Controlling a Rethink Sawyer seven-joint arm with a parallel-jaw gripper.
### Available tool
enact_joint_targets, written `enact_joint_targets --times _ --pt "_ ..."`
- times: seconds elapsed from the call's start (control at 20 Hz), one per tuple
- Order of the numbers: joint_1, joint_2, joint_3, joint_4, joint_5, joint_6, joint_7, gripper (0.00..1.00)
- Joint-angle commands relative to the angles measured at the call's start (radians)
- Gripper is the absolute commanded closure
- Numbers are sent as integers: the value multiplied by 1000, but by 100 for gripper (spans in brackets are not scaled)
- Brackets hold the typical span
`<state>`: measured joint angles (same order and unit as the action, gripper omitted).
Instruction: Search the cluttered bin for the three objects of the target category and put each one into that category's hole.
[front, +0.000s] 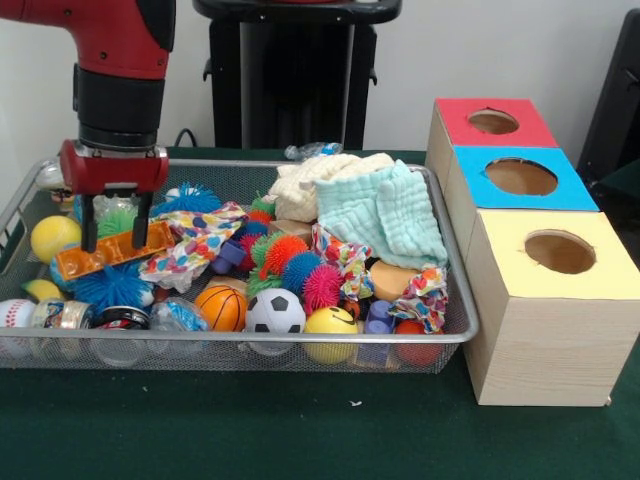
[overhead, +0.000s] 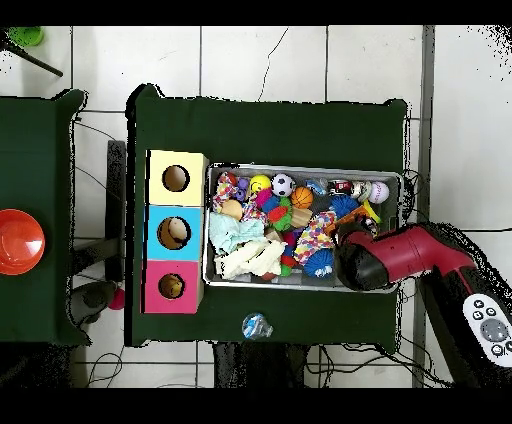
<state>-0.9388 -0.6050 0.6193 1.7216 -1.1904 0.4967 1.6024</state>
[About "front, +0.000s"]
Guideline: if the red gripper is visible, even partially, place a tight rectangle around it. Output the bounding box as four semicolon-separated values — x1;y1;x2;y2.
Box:
59;139;170;254

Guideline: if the clear plastic bottle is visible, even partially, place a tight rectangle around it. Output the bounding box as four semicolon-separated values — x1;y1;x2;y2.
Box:
284;141;344;162
94;193;141;214

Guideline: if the long orange hollow block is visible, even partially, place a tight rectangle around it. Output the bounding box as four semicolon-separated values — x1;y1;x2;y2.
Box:
54;220;176;280

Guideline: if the colourful heart print cloth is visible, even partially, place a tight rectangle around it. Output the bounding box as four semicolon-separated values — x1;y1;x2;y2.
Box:
138;201;250;294

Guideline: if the cream cloth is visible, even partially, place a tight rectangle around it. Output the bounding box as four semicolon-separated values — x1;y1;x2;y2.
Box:
269;153;396;221

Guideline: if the mint green knitted cloth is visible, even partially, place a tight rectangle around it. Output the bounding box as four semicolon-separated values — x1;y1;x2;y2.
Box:
314;159;449;269

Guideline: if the wooden box with three holes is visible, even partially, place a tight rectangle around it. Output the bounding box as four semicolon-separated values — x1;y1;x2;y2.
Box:
424;97;640;407

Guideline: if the plain yellow ball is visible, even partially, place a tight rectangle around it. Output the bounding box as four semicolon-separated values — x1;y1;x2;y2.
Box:
30;215;83;265

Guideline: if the orange toy basketball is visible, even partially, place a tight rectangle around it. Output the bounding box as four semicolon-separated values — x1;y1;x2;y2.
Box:
193;284;250;333

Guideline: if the black and white soccer ball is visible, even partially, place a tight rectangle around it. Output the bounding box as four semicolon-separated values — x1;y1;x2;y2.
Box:
244;288;307;335

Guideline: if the yellow smiley ball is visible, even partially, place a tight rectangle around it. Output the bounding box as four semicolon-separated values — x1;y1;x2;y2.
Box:
303;305;360;365

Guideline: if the black chair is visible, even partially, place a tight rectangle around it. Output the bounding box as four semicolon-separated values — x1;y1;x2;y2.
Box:
574;7;640;181

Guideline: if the shallow wire mesh bin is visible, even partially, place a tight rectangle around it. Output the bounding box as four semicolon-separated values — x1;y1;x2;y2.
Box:
0;155;480;375

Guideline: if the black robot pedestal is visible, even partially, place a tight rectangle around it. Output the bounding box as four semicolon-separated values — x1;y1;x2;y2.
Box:
192;0;404;151

